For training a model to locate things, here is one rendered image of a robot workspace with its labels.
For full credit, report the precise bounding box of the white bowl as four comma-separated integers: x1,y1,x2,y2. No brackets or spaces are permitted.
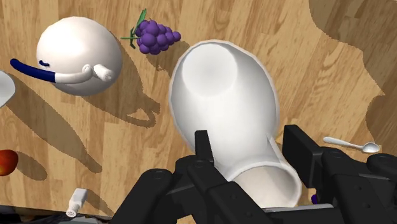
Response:
0,70,16,108

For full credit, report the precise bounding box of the red apple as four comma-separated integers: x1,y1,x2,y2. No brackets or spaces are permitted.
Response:
0,149,19,177

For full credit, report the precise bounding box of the purple grape bunch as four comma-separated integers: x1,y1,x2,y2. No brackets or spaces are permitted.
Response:
120,8,182,55

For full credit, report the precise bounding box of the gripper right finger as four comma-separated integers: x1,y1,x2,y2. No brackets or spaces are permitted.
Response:
281,124,397,224

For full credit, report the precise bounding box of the white spoon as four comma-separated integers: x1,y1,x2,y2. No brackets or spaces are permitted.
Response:
323,136,380,154

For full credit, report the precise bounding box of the white salt shaker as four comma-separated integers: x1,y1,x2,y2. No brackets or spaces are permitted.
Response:
66,188,88,218

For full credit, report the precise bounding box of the white vase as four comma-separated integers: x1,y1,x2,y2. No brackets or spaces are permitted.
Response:
168,39,303,209

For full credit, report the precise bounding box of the white teapot with blue handle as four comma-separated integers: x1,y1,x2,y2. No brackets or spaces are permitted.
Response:
10,16,123,97

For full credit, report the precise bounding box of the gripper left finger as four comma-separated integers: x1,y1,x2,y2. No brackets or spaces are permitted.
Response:
110,129,265,224

